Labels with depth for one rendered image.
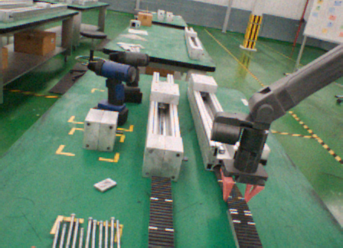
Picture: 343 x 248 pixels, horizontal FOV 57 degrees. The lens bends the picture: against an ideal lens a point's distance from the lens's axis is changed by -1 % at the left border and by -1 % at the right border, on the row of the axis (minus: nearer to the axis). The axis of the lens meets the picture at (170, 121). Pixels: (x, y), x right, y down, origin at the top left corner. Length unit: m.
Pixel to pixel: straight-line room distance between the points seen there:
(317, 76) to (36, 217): 0.65
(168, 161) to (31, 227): 0.37
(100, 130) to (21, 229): 0.38
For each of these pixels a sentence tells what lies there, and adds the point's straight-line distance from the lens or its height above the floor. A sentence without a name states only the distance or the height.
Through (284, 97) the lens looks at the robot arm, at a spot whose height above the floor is 1.10.
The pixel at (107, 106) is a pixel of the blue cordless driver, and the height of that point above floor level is 0.84.
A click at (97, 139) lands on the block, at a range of 0.99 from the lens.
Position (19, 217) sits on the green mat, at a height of 0.78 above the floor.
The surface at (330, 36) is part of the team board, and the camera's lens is 6.81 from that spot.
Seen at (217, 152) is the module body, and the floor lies 0.84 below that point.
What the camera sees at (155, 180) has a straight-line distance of 0.83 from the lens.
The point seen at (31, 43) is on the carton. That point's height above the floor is 0.37.
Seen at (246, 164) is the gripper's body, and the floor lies 0.93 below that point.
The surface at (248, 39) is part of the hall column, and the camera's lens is 11.06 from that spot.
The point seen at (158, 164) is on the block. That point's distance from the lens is 0.88.
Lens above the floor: 1.26
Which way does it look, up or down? 22 degrees down
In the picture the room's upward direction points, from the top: 11 degrees clockwise
